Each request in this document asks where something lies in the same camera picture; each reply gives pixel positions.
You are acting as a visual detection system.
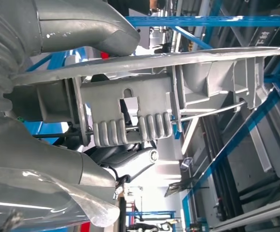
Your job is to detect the blue metal shelf rack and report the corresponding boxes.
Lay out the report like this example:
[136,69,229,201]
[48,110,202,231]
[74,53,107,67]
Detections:
[23,16,280,232]

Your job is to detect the person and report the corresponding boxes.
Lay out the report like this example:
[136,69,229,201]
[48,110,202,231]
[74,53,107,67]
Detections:
[108,0,166,16]

